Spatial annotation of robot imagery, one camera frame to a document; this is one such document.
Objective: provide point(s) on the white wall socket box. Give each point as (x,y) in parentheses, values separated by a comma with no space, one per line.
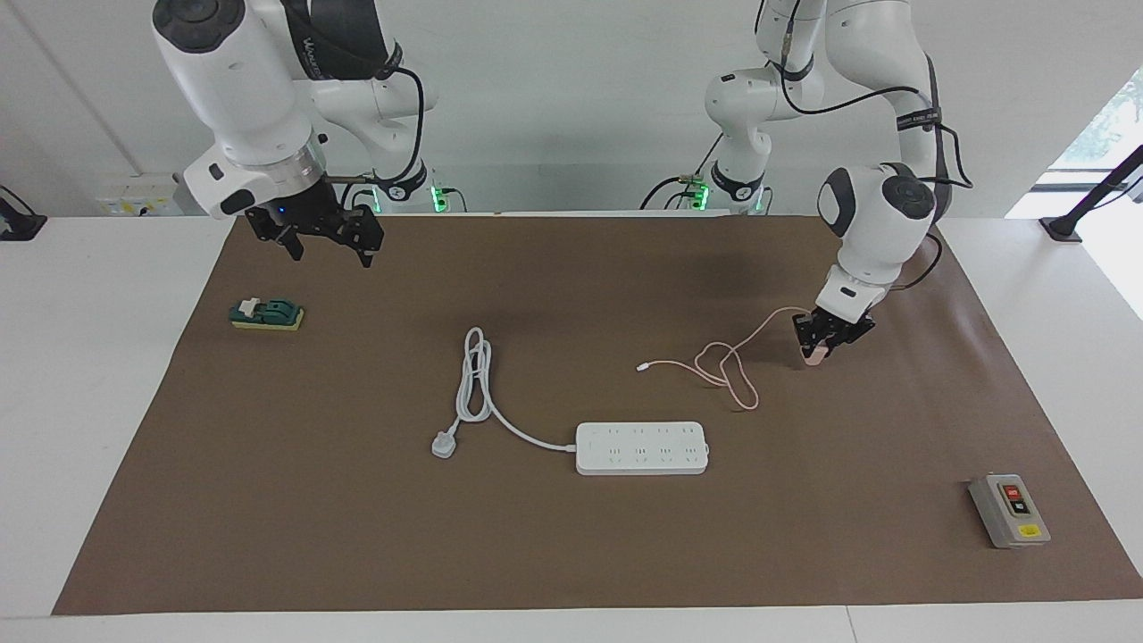
(138,196)

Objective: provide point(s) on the brown table mat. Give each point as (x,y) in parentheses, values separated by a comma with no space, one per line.
(571,554)

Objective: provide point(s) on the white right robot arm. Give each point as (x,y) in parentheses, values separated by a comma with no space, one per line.
(241,80)

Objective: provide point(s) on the pink charger adapter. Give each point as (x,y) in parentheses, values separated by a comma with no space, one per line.
(813,357)

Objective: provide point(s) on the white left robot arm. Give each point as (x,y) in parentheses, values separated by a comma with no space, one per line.
(880,232)

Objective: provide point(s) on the green switch on yellow base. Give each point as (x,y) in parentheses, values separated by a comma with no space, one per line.
(268,313)

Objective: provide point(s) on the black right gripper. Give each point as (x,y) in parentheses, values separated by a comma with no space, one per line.
(304,214)

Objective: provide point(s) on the grey push button box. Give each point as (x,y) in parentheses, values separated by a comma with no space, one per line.
(1009,513)

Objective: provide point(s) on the black desk clamp stand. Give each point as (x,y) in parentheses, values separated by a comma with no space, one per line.
(1063,230)
(18,223)

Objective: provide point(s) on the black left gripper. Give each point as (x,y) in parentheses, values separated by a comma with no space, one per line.
(844,323)

